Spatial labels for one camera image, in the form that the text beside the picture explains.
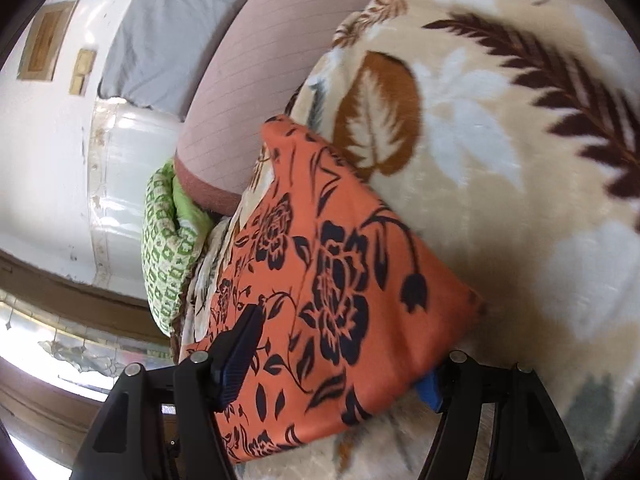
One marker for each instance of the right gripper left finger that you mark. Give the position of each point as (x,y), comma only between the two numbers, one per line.
(160,424)

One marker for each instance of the stained glass window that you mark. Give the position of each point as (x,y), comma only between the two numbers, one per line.
(68,355)

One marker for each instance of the grey pillow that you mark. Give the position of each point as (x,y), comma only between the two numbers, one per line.
(161,50)

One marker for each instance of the orange black floral cloth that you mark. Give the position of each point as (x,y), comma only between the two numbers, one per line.
(356,307)

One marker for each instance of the beige leaf pattern blanket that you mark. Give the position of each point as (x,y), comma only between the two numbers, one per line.
(505,134)

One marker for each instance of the green white patterned pillow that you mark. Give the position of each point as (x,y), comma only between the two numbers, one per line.
(174,232)

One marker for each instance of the wooden wall frame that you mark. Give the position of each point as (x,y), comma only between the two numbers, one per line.
(44,41)

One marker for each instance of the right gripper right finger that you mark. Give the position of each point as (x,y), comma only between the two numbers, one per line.
(528,439)

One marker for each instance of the pink bolster pillow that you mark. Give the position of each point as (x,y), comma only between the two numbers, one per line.
(265,56)

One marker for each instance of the beige wall switch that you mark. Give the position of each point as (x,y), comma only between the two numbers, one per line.
(81,72)

